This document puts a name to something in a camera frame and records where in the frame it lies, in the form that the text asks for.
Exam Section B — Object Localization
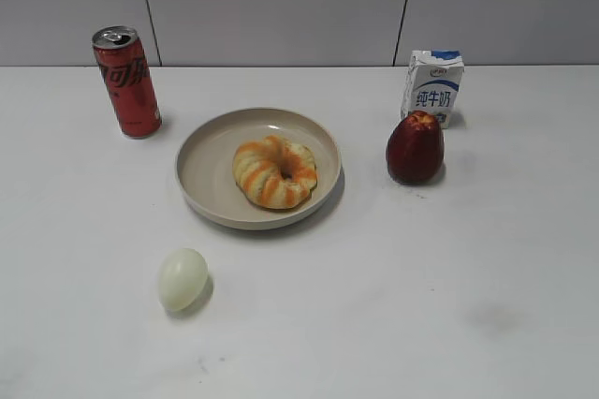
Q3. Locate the dark red apple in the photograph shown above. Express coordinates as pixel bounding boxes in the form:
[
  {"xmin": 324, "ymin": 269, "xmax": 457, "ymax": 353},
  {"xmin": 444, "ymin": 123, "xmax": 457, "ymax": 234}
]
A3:
[{"xmin": 386, "ymin": 111, "xmax": 445, "ymax": 185}]

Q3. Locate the ring-shaped striped croissant bread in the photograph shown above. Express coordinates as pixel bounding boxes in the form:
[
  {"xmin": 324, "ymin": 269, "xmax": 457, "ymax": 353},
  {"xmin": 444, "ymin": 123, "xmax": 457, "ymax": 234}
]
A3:
[{"xmin": 232, "ymin": 135, "xmax": 318, "ymax": 210}]

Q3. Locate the red cola can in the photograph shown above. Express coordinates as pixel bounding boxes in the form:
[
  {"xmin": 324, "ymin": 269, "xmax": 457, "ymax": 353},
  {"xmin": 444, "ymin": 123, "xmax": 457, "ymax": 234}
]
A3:
[{"xmin": 92, "ymin": 25, "xmax": 162, "ymax": 139}]

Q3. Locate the pale white egg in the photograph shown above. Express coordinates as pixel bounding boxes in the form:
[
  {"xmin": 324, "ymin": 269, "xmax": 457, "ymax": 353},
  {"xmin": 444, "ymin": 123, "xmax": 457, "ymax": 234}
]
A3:
[{"xmin": 157, "ymin": 248, "xmax": 209, "ymax": 312}]

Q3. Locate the beige round plate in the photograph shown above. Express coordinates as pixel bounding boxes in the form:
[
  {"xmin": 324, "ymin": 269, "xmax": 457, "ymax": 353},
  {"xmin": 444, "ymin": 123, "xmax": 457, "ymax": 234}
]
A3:
[{"xmin": 176, "ymin": 108, "xmax": 344, "ymax": 231}]

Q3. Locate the white blue milk carton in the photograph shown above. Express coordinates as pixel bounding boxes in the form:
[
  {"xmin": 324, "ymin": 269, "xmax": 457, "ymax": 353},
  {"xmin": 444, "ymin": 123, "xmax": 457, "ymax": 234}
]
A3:
[{"xmin": 400, "ymin": 50, "xmax": 464, "ymax": 128}]

